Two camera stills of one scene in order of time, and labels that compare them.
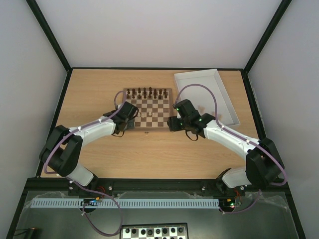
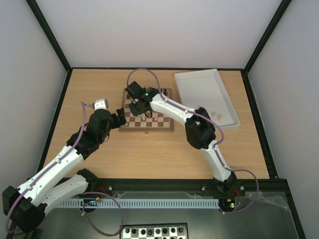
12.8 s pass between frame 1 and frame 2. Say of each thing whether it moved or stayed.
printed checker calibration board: stayed
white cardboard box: stayed
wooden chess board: stayed
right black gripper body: moved
